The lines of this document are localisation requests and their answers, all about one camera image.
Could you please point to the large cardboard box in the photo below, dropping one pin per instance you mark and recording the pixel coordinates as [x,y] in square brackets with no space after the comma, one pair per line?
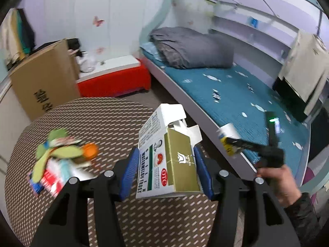
[45,80]

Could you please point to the red storage bench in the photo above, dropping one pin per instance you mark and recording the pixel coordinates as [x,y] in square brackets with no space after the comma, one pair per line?
[115,77]

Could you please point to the pink butterfly wall sticker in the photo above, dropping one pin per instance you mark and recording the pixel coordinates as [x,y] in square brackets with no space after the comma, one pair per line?
[97,22]

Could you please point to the hanging clothes row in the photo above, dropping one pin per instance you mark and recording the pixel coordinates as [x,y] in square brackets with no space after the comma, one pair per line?
[16,43]

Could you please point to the white green medicine box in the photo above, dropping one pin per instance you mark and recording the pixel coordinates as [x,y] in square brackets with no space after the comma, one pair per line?
[167,166]

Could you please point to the teal patterned mattress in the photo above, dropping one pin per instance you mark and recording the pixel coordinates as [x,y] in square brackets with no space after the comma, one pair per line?
[216,97]

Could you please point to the person's right hand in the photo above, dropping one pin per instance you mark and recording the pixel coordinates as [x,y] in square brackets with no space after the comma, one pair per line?
[283,184]

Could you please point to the brown polka dot tablecloth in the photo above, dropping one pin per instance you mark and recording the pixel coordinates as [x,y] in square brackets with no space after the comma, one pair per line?
[113,125]

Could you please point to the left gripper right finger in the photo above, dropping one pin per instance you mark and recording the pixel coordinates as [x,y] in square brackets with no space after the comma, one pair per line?
[265,222]

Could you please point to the beige hanging shirt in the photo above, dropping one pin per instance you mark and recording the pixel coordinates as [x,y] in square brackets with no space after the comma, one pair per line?
[306,68]

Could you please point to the white plastic bag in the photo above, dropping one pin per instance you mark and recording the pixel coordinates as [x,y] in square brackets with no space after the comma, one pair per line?
[87,63]

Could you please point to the green paper scraps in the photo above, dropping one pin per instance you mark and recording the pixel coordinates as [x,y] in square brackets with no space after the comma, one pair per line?
[59,145]

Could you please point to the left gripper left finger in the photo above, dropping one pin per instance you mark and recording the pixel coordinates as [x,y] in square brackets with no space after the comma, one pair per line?
[66,221]

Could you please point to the grey folded duvet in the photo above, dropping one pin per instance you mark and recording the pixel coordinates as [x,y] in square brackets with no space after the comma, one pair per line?
[184,48]

